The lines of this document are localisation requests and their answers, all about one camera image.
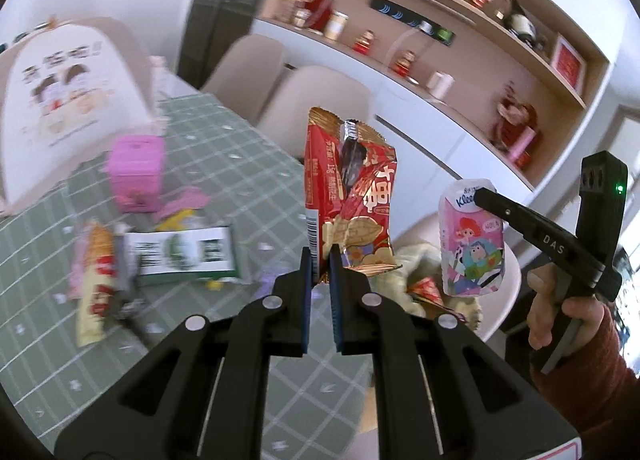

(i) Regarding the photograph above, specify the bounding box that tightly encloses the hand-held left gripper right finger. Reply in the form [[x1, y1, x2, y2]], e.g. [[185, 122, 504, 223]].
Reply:
[[327, 245, 581, 460]]

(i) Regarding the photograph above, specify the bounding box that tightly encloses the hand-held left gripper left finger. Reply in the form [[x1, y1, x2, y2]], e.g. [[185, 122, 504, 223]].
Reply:
[[52, 245, 315, 460]]

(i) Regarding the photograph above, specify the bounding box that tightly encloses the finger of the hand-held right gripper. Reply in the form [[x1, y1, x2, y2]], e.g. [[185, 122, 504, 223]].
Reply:
[[472, 187, 532, 238]]

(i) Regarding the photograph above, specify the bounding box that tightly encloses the pink cartoon tissue pack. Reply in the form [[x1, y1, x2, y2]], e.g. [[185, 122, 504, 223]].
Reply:
[[438, 177, 507, 297]]

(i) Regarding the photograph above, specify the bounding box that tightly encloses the red snack bag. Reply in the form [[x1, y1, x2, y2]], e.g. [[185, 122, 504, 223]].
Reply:
[[407, 277, 444, 307]]

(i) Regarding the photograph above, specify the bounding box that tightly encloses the red peanut snack packet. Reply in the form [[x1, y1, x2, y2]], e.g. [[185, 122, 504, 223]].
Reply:
[[303, 106, 404, 287]]

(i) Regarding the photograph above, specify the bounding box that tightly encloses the green white packet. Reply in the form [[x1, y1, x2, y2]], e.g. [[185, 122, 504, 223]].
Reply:
[[124, 227, 242, 287]]

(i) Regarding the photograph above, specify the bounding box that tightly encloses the pink wrapper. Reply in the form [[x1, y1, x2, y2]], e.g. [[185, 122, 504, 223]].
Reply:
[[154, 189, 212, 222]]

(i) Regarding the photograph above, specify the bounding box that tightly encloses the silver foil wrapper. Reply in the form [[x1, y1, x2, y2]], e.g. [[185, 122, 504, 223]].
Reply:
[[112, 239, 147, 322]]

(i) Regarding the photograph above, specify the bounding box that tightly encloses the red yellow snack wrapper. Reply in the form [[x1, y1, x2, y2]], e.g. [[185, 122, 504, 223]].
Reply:
[[74, 221, 127, 347]]

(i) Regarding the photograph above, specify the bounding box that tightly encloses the person's right forearm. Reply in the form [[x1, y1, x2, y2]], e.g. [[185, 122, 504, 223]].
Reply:
[[529, 305, 640, 437]]

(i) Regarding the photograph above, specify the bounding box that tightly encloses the person's right hand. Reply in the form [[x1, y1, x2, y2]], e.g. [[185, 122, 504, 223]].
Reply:
[[526, 264, 609, 357]]

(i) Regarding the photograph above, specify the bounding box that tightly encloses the pink cone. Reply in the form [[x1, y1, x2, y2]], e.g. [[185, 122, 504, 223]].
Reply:
[[509, 132, 534, 161]]

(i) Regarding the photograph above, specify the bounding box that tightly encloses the red flower arrangement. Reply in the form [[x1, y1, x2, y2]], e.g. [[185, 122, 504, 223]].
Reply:
[[492, 82, 542, 161]]

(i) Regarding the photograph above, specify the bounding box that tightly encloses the white electric kettle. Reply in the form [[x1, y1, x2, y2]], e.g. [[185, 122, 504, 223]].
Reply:
[[427, 71, 454, 98]]

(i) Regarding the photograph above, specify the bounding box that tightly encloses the red framed picture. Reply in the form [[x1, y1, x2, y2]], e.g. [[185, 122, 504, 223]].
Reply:
[[549, 34, 587, 94]]

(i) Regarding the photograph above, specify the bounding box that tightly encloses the small red figurine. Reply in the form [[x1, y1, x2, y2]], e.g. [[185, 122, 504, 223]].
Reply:
[[353, 30, 376, 56], [392, 50, 416, 78]]

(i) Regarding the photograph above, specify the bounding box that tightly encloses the wine bottle with panda holder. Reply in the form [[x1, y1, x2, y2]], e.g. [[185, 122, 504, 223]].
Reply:
[[502, 0, 549, 49]]

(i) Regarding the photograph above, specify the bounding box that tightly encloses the pink plastic container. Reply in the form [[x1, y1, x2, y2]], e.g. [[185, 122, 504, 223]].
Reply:
[[104, 135, 166, 214]]

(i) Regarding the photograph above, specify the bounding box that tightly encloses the black power strip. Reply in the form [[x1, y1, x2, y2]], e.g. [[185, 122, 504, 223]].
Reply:
[[368, 0, 459, 46]]

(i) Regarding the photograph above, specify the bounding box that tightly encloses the yellow white cup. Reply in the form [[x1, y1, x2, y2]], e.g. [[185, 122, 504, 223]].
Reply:
[[323, 10, 350, 39]]

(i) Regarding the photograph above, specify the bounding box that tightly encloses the green checked tablecloth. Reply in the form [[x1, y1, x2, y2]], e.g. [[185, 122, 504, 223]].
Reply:
[[0, 93, 382, 458]]

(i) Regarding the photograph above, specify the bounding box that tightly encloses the flower vase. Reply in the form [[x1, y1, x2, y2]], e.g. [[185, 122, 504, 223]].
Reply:
[[279, 0, 313, 29]]

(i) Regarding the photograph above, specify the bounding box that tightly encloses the dark glass cabinet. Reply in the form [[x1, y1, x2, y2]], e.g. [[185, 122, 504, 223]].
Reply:
[[177, 0, 296, 92]]

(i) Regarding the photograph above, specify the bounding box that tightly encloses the white cartoon food cover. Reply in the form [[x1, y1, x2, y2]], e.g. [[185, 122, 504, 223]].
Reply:
[[0, 16, 167, 217]]

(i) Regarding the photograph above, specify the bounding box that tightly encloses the wooden wall shelf unit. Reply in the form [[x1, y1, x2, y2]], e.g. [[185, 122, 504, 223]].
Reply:
[[257, 0, 614, 192]]

